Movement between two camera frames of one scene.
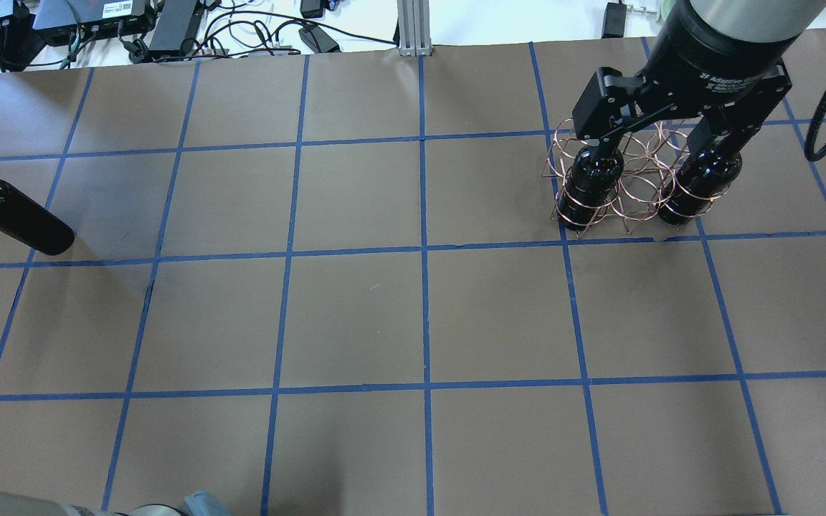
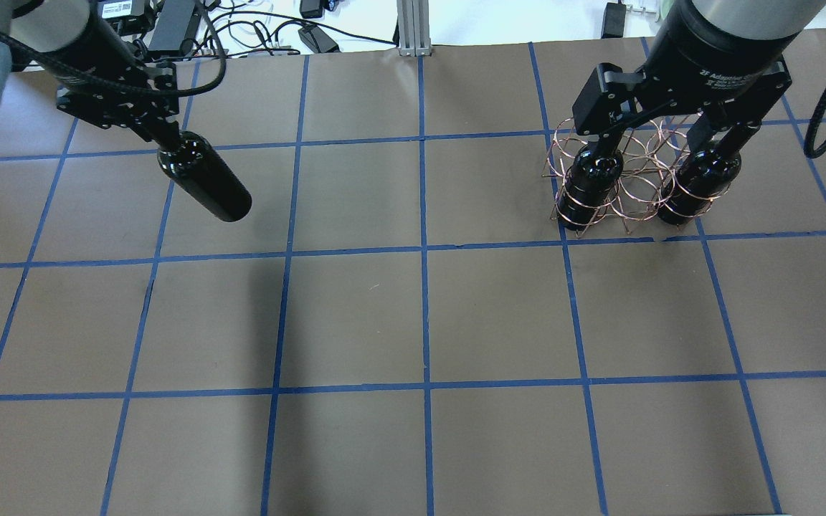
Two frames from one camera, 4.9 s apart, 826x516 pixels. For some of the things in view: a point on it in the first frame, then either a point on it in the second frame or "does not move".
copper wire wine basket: (632, 180) does not move
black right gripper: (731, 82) does not move
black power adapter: (312, 36) does not move
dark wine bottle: (0, 203) -> (195, 165)
